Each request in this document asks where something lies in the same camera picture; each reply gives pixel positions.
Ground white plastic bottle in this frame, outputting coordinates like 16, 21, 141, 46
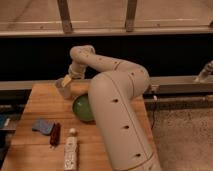
64, 128, 78, 171

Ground blue sponge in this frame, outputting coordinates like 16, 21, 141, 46
32, 118, 54, 135

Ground metal window post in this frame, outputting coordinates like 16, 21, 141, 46
125, 0, 137, 32
57, 0, 73, 34

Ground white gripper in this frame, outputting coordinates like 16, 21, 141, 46
61, 64, 86, 87

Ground green bowl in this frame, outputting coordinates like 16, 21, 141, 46
72, 94, 94, 122

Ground right metal window post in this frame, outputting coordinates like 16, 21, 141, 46
125, 0, 137, 32

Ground left metal window post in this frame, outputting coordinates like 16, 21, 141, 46
57, 0, 73, 34

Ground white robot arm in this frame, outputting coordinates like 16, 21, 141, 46
61, 45, 162, 171

